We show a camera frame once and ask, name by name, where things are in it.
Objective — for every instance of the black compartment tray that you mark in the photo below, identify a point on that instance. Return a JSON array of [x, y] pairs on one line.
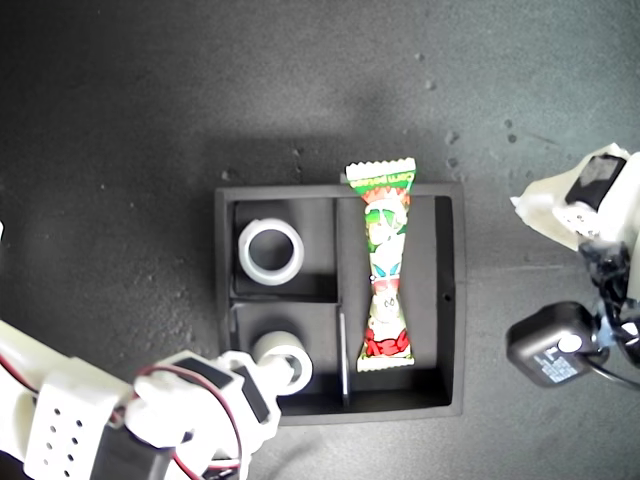
[[430, 300]]

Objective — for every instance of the white tape roll green core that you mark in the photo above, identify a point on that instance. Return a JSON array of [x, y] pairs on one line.
[[272, 345]]

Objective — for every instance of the wide white tape roll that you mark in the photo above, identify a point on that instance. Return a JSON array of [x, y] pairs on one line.
[[247, 265]]

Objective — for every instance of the printed snack bar wrapper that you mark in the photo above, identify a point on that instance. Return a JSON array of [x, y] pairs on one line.
[[385, 250]]

